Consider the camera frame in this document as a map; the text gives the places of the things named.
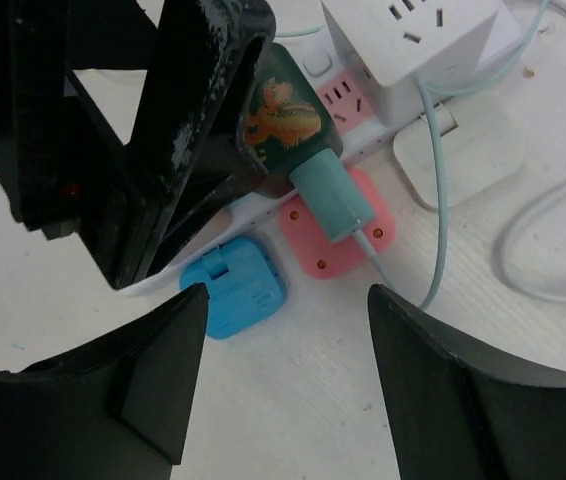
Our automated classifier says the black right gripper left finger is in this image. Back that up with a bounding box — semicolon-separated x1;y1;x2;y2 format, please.
0;284;209;479

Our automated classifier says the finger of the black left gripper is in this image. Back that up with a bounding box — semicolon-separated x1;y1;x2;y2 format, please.
127;1;276;240

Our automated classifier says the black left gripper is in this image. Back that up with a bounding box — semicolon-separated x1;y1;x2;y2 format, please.
0;1;157;289

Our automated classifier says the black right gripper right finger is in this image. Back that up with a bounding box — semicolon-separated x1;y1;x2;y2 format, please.
367;285;566;479

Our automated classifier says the dark green dragon charger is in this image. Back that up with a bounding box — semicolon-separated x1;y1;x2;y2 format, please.
244;43;343;198

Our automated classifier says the mint green charger plug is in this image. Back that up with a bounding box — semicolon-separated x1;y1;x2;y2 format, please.
289;148;375;243

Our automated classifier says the white power strip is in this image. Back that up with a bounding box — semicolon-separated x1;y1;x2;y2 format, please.
122;30;395;296

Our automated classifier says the pink charger plug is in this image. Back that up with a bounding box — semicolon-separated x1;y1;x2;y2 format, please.
279;167;396;280

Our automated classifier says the blue charger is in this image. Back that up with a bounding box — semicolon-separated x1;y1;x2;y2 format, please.
179;236;287;340

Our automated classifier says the white cube socket adapter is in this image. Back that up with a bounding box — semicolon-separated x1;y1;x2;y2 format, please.
322;0;523;128

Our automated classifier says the white charger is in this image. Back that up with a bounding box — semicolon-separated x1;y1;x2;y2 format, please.
392;92;523;210

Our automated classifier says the white power strip cord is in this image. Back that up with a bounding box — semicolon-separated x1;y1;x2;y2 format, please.
492;0;566;359

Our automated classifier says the mint green usb cable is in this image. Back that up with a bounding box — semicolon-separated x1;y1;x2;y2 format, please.
275;0;552;311

